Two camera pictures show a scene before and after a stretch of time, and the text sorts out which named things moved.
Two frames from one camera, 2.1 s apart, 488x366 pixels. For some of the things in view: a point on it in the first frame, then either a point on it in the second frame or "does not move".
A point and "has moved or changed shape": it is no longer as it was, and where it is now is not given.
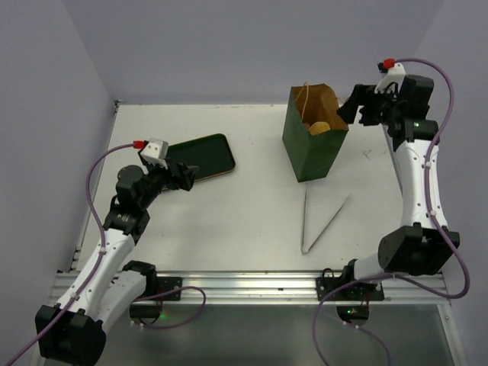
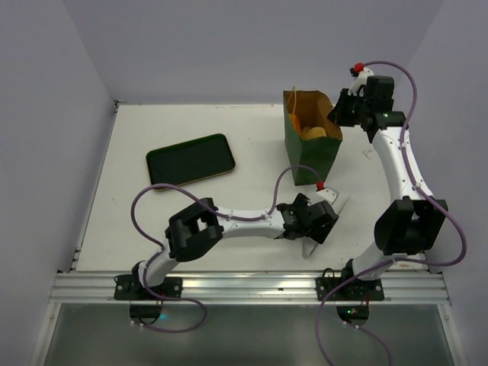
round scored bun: (319, 127) has moved or changed shape
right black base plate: (354, 292) does not move
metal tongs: (303, 249) has moved or changed shape
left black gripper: (184, 178) to (319, 234)
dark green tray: (212, 155) does not move
